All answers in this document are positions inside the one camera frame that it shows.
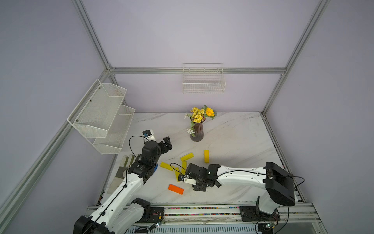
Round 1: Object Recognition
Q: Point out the dark ribbed vase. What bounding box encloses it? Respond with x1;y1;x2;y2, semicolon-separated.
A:
190;123;204;142

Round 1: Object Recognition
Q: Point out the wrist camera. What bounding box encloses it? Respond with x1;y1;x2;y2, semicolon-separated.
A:
142;130;156;141
178;174;196;185

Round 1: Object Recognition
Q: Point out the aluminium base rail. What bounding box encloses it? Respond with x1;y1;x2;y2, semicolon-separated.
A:
125;203;327;234

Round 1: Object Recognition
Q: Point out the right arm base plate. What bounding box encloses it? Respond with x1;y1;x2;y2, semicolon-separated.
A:
239;206;281;222

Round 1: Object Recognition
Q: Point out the orange block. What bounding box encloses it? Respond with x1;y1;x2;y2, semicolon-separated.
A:
168;184;184;195

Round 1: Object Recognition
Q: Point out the lower white mesh shelf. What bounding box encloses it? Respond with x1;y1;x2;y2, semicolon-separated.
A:
92;105;135;155

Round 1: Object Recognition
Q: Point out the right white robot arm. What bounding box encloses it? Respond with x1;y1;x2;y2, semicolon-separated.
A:
178;162;296;215

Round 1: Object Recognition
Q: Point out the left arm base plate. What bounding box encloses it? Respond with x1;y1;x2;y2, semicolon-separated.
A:
137;207;165;224

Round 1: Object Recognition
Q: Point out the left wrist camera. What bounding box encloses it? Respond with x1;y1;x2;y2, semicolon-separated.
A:
142;130;156;141

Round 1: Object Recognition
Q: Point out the yellow block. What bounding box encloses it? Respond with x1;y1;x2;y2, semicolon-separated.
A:
160;162;174;171
180;153;194;162
182;161;188;174
204;150;210;163
174;167;182;182

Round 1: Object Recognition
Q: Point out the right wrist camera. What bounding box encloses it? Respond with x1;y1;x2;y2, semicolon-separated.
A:
178;174;196;185

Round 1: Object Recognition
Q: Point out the white mesh shelf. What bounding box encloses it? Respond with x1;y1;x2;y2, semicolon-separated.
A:
92;105;135;155
67;80;127;138

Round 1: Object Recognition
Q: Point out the yellow block top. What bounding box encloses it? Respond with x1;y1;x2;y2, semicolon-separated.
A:
180;153;194;162

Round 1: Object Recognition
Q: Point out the upper white mesh shelf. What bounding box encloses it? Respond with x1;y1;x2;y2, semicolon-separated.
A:
67;80;127;138

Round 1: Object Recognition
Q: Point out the white wire wall basket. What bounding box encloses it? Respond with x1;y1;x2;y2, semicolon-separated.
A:
182;63;226;94

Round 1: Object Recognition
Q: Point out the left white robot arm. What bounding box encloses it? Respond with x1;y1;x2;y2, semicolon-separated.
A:
73;136;172;234

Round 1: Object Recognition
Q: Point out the yellow flower bouquet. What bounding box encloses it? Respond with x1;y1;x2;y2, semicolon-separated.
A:
184;105;217;135

